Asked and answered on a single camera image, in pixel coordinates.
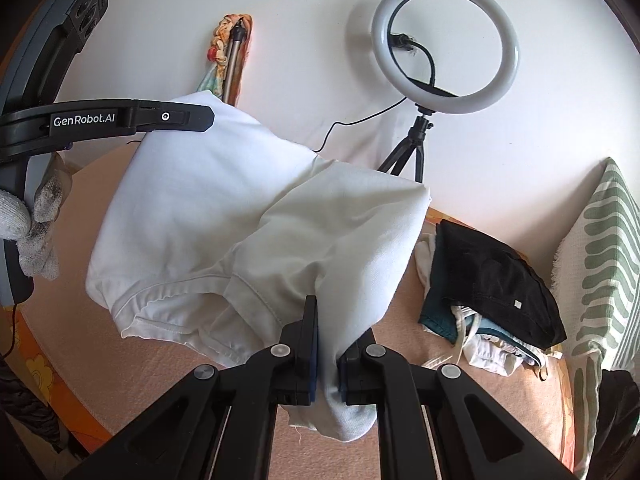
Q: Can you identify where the white t-shirt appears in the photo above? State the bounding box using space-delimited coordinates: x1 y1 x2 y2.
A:
85 89 432 443

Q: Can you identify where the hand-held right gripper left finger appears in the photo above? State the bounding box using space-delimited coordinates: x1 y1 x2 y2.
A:
75 295 321 480

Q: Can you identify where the teal folded garment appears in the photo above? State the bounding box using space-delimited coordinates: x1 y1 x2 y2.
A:
419 247 546 366

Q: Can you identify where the black folded garment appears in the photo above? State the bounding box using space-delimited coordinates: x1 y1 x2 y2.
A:
434 220 568 351

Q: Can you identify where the black puffy garment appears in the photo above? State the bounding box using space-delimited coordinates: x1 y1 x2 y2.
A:
592 370 640 480

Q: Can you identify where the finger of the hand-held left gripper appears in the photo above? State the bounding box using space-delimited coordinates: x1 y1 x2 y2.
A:
132 99 217 134

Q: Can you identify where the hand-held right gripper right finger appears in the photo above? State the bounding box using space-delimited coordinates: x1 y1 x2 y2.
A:
337 327 576 480

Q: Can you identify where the black ring light tripod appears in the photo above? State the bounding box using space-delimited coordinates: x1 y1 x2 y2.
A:
377 102 436 182

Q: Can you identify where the white ring light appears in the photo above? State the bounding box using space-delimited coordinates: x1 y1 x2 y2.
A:
371 0 521 113

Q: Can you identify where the person's left hand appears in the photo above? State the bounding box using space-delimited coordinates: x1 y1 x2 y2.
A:
0 152 76 282

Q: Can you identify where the pile of folded clothes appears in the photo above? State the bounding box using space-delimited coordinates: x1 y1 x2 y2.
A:
414 230 563 378

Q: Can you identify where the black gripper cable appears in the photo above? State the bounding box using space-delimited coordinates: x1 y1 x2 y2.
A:
0 300 22 361

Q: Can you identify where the thin black cable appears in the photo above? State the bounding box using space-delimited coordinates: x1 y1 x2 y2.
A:
312 100 418 154

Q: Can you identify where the green striped white pillow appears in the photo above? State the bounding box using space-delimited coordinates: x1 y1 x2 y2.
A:
551 157 640 480

